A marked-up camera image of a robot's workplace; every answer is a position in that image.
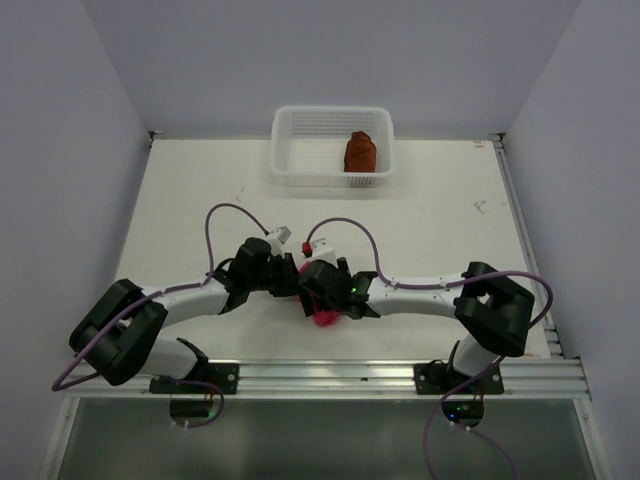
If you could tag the pink towel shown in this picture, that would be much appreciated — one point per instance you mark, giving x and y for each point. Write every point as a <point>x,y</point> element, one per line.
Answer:
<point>318,311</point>

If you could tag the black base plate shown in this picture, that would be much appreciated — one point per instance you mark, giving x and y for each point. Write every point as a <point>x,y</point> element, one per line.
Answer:
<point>224,375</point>
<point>437,377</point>

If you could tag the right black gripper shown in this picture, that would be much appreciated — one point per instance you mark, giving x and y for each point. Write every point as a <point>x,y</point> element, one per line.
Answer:
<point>307,300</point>

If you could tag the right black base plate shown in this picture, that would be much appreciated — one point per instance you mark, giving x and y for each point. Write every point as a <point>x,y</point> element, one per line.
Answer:
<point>437,377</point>

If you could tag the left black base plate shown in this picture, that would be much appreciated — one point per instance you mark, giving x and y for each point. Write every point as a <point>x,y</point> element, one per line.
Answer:
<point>224,375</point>

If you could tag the white perforated plastic basket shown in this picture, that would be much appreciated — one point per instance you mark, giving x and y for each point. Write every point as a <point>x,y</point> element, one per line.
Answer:
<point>308,145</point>

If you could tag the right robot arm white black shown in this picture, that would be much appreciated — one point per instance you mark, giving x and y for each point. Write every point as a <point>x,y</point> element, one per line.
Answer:
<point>495,311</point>

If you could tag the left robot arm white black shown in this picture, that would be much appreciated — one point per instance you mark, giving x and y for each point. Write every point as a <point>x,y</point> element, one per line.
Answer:
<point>119,337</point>

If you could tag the brown towel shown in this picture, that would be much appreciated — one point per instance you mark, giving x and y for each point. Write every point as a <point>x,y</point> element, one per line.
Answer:
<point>360,154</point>

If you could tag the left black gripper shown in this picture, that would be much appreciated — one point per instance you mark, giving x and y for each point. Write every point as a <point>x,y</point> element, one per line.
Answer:
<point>289,269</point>

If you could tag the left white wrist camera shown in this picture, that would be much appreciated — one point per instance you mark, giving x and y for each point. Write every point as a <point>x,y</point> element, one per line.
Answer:
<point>277,238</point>

